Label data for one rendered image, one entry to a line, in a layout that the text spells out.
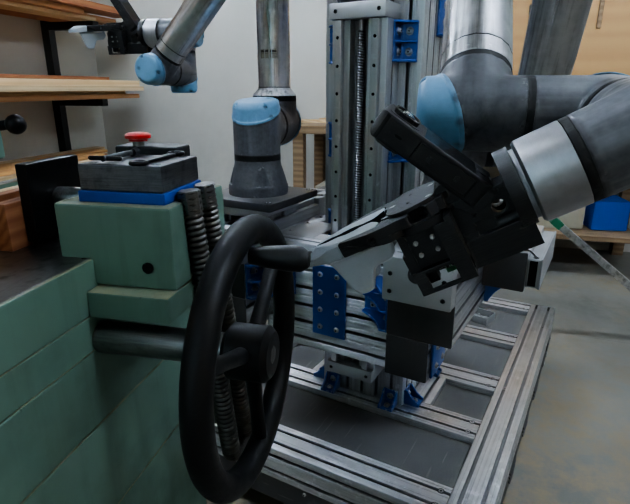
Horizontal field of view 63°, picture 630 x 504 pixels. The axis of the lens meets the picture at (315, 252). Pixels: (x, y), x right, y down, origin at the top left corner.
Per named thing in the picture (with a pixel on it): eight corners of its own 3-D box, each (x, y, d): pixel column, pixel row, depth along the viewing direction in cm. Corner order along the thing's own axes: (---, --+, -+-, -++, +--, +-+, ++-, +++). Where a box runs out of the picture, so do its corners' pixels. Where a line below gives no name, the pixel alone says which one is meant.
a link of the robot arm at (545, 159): (566, 126, 38) (548, 114, 46) (505, 154, 40) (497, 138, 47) (602, 214, 40) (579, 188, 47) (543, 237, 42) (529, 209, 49)
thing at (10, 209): (13, 252, 57) (4, 204, 56) (-1, 251, 58) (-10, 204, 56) (103, 216, 73) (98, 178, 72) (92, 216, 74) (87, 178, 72)
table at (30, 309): (14, 467, 33) (-3, 387, 32) (-325, 408, 40) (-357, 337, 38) (277, 228, 90) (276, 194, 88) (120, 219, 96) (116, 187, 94)
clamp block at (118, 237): (175, 293, 54) (167, 209, 51) (62, 283, 56) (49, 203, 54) (227, 251, 68) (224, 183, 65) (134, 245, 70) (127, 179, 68)
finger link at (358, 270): (322, 315, 50) (409, 281, 47) (293, 264, 49) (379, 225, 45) (329, 301, 53) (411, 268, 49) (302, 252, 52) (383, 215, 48)
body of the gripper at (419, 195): (416, 301, 46) (552, 249, 42) (372, 218, 45) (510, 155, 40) (421, 268, 53) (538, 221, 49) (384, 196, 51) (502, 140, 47)
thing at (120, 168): (165, 205, 53) (160, 151, 51) (70, 201, 55) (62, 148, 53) (215, 183, 65) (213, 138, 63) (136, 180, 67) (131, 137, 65)
